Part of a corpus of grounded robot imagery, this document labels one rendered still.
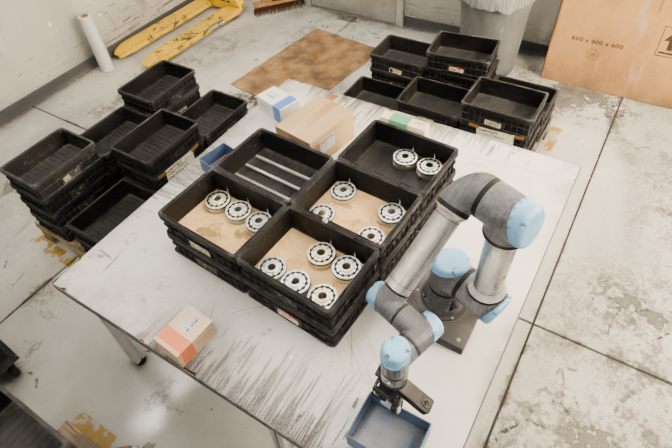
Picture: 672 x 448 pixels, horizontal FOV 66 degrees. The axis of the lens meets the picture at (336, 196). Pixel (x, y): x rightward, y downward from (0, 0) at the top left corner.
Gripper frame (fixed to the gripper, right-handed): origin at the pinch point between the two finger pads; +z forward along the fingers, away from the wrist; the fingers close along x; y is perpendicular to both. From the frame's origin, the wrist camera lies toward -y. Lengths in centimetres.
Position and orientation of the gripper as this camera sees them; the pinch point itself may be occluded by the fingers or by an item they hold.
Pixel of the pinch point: (399, 409)
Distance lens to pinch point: 165.5
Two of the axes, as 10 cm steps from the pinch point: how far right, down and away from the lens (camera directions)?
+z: 0.7, 7.0, 7.1
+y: -8.6, -3.3, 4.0
